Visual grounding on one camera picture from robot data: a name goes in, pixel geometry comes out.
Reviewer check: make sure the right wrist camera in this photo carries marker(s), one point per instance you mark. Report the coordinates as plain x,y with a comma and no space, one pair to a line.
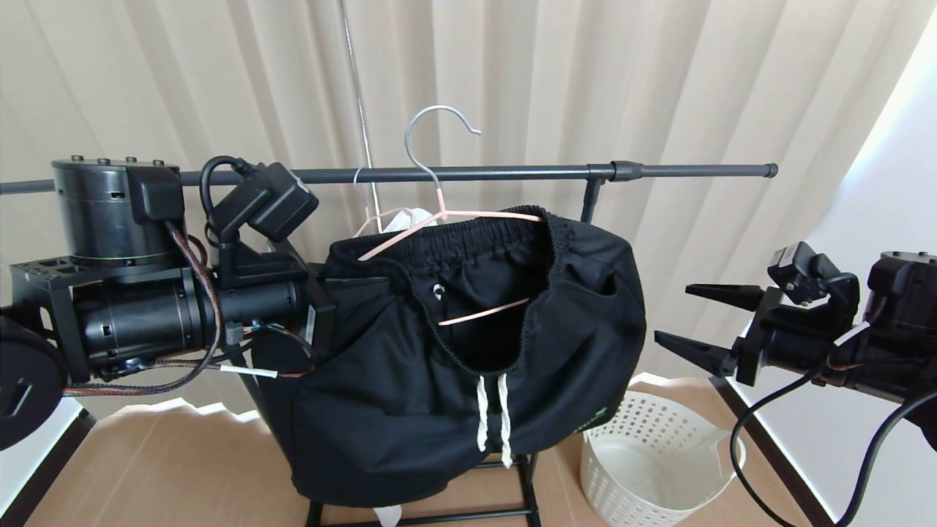
805,271

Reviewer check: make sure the white shirt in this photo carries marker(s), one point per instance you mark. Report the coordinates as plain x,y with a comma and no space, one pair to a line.
410,217

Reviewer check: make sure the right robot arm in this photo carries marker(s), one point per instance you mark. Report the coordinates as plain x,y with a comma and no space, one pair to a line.
900,293

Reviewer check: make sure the pink clothes hanger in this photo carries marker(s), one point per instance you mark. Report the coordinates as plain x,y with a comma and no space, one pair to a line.
439,197
366,219

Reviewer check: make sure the white laundry basket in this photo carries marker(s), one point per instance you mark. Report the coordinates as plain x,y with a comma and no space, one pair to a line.
659,476

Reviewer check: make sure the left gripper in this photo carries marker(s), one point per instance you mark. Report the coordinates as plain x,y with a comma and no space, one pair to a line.
318,315

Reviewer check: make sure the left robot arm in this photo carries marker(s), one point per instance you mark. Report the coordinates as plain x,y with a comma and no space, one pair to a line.
110,212

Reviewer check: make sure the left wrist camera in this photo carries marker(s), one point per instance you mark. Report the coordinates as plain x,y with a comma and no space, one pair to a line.
271,197

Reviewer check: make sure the black clothes rack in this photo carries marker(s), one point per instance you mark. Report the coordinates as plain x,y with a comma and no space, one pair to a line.
659,170

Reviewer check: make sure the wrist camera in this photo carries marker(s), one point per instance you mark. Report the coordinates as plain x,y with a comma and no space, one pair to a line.
805,271
271,197

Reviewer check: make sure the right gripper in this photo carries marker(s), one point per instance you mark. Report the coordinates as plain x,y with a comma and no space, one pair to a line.
790,348

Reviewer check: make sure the beige curtain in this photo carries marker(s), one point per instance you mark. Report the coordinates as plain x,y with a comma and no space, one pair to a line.
622,73

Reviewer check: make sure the black shorts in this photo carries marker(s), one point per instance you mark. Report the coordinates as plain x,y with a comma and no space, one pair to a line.
381,410

